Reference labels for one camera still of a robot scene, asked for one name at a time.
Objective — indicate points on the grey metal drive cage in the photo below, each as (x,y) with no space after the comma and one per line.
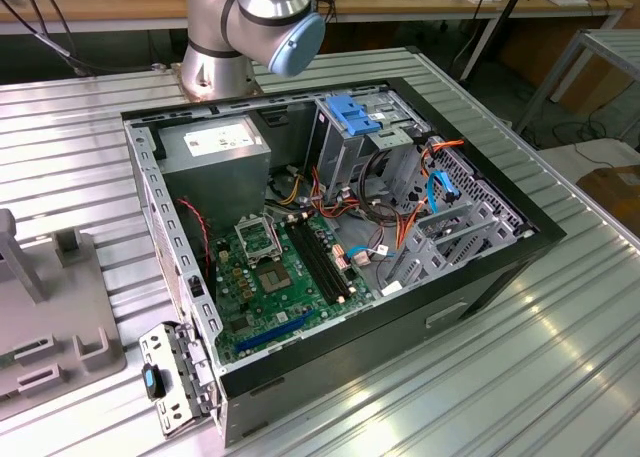
(340,152)

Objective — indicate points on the black RAM slot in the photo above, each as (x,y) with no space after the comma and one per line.
(326,258)
(314,264)

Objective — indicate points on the blue expansion slot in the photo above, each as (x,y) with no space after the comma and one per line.
(272,333)

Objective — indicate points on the blue plastic drive latch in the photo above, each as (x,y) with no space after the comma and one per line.
(350,114)

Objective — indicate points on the CPU socket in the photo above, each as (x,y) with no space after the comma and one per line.
(274,279)

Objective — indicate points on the wooden desk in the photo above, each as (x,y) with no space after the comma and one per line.
(75,7)

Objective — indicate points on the grey hinged card bracket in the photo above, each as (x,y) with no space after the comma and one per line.
(165,342)

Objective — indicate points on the grey power supply unit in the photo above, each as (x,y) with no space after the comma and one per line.
(215,177)

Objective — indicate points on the green motherboard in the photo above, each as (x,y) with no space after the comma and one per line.
(280,312)

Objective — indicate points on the black tripod pole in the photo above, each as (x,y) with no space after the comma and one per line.
(500,22)

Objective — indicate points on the brown cardboard box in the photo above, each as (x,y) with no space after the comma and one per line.
(615,192)

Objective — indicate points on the black and blue latch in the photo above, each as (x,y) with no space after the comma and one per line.
(152,382)

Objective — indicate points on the grey metal disk bay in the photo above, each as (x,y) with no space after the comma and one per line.
(422,269)

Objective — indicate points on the green RAM stick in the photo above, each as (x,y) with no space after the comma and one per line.
(6,363)

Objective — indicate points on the white metal frame table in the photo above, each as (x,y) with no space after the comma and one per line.
(575,52)

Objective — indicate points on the black open PC case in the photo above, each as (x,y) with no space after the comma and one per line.
(350,357)

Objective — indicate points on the grey parts rack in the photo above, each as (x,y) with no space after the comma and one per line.
(55,307)

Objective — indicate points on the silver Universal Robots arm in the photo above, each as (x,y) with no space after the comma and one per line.
(220,27)

